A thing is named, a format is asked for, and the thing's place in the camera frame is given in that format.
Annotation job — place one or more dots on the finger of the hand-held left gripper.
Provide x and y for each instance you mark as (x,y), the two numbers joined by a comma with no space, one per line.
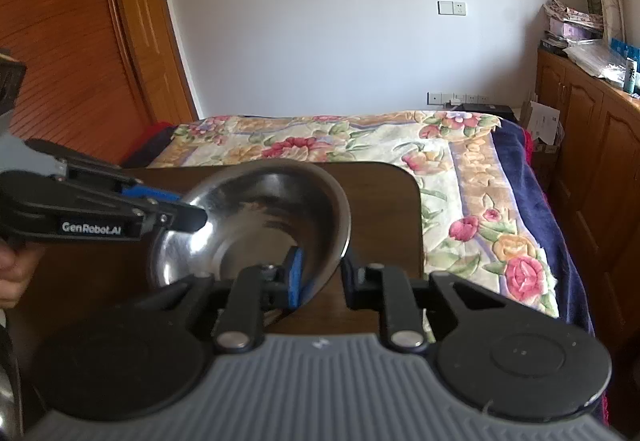
(180,218)
(145,191)

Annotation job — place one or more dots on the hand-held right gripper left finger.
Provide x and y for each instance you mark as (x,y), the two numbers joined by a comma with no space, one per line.
(295,277)

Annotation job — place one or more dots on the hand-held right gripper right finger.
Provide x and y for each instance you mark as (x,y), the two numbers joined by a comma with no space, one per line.
(350,283)

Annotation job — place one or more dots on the stainless steel bowl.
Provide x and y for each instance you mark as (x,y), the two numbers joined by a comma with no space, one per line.
(7,396)
(260,221)

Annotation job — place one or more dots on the person's left hand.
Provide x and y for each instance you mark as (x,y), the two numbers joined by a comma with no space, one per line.
(20,276)

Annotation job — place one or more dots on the dark blue cloth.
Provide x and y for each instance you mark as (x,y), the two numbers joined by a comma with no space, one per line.
(150,151)

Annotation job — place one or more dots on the red cloth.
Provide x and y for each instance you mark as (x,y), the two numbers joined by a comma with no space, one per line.
(160,130)

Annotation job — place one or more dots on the floral blanket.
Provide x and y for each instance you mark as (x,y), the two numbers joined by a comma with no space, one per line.
(450,181)

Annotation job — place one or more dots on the wooden wardrobe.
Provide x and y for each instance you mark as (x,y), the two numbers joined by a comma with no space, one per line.
(75,46)

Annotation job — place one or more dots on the black flat device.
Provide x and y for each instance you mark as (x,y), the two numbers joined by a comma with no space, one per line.
(482,110)

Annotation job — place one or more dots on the cardboard box with papers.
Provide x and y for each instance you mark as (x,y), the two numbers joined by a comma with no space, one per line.
(545,123)

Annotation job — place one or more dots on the wooden cabinet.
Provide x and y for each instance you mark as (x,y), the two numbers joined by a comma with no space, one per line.
(595,161)

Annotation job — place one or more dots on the clear plastic bag of papers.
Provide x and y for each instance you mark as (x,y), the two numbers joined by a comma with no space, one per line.
(592,58)

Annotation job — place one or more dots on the stack of papers and books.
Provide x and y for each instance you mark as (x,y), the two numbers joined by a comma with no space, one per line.
(570,23)

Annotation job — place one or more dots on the blue boxes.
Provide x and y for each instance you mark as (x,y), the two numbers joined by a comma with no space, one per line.
(627,48)

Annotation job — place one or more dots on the row of wall sockets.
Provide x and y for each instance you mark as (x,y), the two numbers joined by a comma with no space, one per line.
(480,98)

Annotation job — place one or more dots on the white wall switch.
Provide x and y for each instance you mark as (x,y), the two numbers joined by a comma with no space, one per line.
(451,7)

